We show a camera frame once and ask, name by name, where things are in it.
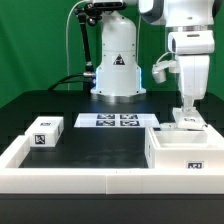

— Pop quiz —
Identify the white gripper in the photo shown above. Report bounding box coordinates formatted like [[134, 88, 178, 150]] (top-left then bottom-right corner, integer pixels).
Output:
[[168, 31, 214, 113]]

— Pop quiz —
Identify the white cabinet body box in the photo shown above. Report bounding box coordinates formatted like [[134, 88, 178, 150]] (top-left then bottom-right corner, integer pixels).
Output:
[[145, 125, 224, 169]]

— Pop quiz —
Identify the black cable bundle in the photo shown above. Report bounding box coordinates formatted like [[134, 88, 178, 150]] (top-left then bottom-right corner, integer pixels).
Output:
[[46, 73, 96, 93]]

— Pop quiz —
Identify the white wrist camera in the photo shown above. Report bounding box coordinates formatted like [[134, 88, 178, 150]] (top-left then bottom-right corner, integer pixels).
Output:
[[152, 60, 177, 83]]

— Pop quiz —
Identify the white marker base plate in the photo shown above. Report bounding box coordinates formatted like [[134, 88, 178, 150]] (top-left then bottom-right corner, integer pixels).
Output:
[[74, 113, 160, 128]]

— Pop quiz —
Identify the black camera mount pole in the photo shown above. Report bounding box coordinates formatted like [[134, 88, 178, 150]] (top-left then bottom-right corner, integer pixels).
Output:
[[75, 0, 127, 92]]

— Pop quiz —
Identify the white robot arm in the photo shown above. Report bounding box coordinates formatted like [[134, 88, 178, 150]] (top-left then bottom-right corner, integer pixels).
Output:
[[89, 0, 216, 114]]

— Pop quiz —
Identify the white cabinet top block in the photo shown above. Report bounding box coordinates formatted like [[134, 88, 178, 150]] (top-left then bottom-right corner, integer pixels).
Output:
[[25, 116, 64, 147]]

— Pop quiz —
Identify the white cable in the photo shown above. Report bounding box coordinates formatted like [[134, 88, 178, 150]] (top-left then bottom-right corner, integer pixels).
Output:
[[65, 0, 88, 92]]

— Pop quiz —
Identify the white U-shaped workspace fence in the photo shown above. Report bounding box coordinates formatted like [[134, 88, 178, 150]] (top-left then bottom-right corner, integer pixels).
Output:
[[0, 135, 224, 194]]

